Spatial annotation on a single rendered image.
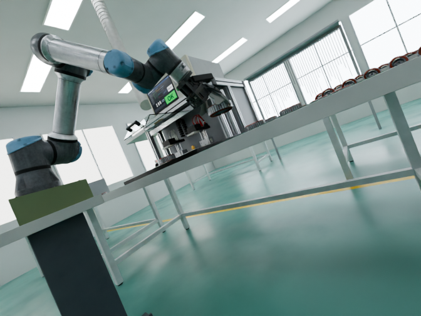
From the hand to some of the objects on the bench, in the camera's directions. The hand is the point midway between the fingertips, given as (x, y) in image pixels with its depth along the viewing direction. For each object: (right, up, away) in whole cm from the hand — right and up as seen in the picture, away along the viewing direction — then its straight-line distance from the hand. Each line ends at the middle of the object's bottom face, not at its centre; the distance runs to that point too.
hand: (220, 109), depth 87 cm
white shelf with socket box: (-57, -36, +136) cm, 152 cm away
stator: (+35, 0, +10) cm, 37 cm away
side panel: (+25, -4, +48) cm, 54 cm away
